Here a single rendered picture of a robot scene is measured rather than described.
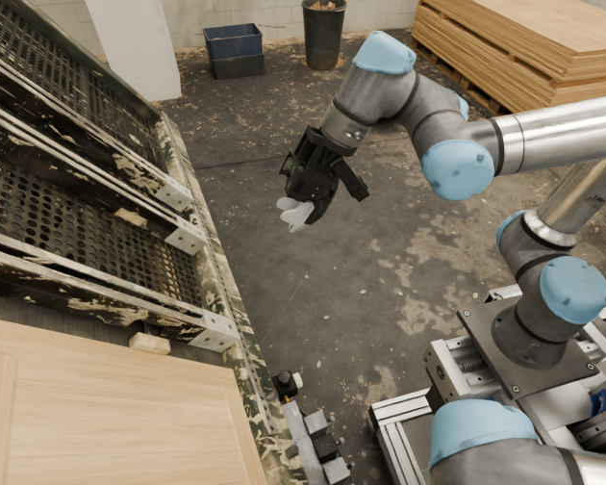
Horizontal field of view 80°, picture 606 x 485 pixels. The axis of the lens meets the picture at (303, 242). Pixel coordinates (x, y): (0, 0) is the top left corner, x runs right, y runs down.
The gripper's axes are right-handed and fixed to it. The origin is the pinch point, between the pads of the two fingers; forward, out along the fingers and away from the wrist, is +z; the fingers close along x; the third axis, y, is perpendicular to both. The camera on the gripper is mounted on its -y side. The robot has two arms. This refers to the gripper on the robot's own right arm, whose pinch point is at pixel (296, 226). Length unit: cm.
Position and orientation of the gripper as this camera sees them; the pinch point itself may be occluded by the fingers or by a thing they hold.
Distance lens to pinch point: 71.1
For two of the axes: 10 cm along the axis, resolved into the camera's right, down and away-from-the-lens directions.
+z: -4.5, 6.8, 5.8
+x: 2.5, 7.1, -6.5
